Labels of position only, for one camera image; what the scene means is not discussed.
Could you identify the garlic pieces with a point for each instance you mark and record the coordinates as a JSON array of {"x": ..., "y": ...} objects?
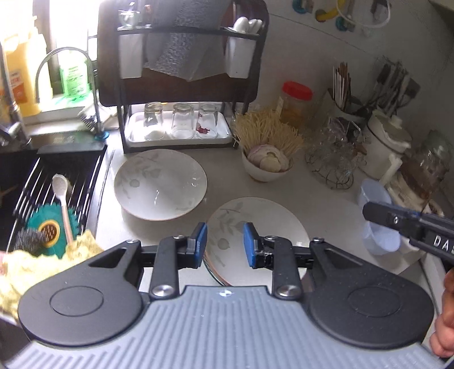
[{"x": 267, "y": 158}]

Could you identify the green soap bottle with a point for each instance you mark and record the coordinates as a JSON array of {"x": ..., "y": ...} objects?
[{"x": 73, "y": 76}]

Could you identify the curved steel faucet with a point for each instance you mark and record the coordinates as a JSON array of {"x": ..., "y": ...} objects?
[{"x": 64, "y": 51}]

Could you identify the white spoons in holder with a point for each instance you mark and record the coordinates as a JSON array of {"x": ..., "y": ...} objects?
[{"x": 246, "y": 25}]

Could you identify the small white bowl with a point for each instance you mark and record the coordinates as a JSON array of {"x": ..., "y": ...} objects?
[{"x": 262, "y": 174}]

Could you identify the person's right hand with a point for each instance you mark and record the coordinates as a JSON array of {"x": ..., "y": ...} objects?
[{"x": 447, "y": 319}]

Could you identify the yellow detergent bottle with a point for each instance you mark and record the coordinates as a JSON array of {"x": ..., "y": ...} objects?
[{"x": 30, "y": 78}]

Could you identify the white drip tray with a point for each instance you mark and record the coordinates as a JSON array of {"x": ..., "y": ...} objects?
[{"x": 227, "y": 131}]

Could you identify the red-lid plastic jar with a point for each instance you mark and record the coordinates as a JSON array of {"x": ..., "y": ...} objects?
[{"x": 296, "y": 103}]

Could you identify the bundle of chopsticks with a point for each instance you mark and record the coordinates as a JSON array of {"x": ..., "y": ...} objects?
[{"x": 342, "y": 85}]

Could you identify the yellow wall hook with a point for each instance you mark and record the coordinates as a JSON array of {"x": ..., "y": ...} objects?
[{"x": 324, "y": 15}]

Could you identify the teal sink strainer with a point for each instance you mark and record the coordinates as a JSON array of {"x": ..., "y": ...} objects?
[{"x": 39, "y": 216}]

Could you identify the dark wooden cutting board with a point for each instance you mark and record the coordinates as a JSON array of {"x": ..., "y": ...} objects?
[{"x": 106, "y": 71}]

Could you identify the white leaf-print deep plate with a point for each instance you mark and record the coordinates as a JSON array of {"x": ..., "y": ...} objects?
[{"x": 159, "y": 184}]

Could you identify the clear glass with red print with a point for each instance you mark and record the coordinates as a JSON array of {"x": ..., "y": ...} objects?
[{"x": 206, "y": 119}]

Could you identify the dark metal dish rack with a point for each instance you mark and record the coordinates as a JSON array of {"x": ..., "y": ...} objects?
[{"x": 122, "y": 117}]

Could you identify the chopstick holder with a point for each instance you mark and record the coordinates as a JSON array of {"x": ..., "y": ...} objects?
[{"x": 349, "y": 110}]

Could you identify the steel tap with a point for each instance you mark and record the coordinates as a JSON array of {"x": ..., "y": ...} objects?
[{"x": 12, "y": 117}]

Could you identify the clear drinking glass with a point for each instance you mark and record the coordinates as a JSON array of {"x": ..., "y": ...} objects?
[
  {"x": 153, "y": 120},
  {"x": 182, "y": 120}
]

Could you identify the set of hanging knives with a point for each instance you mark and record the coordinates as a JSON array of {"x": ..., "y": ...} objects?
[{"x": 392, "y": 85}]

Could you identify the yellow dish cloth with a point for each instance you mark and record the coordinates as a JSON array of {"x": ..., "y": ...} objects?
[{"x": 21, "y": 269}]

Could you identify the white utensil holder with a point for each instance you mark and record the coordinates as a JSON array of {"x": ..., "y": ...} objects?
[
  {"x": 241, "y": 56},
  {"x": 130, "y": 56}
]

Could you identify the bunch of thin wooden sticks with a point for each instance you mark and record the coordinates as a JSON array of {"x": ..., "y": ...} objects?
[{"x": 269, "y": 127}]

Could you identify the steel wool scrubber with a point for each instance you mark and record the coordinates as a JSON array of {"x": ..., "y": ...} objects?
[{"x": 26, "y": 241}]

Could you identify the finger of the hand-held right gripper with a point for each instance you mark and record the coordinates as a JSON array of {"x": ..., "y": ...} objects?
[{"x": 381, "y": 213}]

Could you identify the glass health pot white base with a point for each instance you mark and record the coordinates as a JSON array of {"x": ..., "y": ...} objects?
[{"x": 429, "y": 166}]

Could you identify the white electric jug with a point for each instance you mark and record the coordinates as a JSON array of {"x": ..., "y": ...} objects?
[{"x": 385, "y": 145}]

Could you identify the pale blue plastic measuring cup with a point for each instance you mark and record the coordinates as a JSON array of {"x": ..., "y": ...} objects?
[{"x": 376, "y": 191}]

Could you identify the grey patterned board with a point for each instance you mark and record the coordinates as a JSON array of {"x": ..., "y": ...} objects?
[{"x": 184, "y": 49}]

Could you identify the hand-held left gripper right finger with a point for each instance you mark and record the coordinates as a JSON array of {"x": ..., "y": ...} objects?
[{"x": 249, "y": 248}]

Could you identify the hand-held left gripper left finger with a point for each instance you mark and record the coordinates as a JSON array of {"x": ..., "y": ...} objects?
[{"x": 200, "y": 244}]

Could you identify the black kitchen sink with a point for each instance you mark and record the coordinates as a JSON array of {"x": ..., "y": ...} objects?
[{"x": 14, "y": 170}]

